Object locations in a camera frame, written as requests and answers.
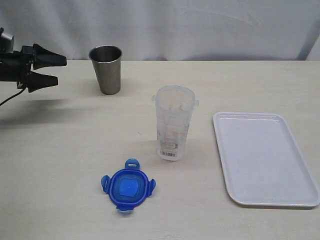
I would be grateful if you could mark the blue container lid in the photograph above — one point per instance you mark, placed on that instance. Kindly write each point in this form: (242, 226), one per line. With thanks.
(128, 187)

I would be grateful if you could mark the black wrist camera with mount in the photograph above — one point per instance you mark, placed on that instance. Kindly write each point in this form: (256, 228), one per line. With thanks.
(6, 41)

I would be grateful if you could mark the white backdrop curtain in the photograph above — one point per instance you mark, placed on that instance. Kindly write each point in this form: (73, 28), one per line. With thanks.
(169, 30)

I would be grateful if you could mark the clear tall plastic container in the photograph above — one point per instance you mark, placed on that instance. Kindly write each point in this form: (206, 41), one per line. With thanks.
(174, 107)

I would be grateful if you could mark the stainless steel cup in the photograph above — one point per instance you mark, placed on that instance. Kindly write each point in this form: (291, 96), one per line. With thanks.
(106, 61)

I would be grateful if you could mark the white plastic tray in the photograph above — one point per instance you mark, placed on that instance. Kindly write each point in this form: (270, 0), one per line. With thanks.
(261, 161)

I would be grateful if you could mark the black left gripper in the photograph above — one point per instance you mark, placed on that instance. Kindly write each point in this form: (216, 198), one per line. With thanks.
(16, 67)

